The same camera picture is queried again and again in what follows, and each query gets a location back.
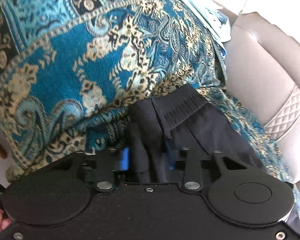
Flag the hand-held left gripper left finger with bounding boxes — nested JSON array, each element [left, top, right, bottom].
[[65, 147, 129, 193]]

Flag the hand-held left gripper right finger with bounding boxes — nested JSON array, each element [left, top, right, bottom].
[[166, 144, 230, 192]]

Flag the black pants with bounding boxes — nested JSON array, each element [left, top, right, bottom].
[[126, 84, 269, 183]]

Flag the teal paisley blanket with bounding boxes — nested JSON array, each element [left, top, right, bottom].
[[0, 0, 300, 233]]

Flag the beige leather sofa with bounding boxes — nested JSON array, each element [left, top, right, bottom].
[[214, 0, 300, 235]]

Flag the pale folded cloth pile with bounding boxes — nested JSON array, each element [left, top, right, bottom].
[[162, 0, 248, 43]]

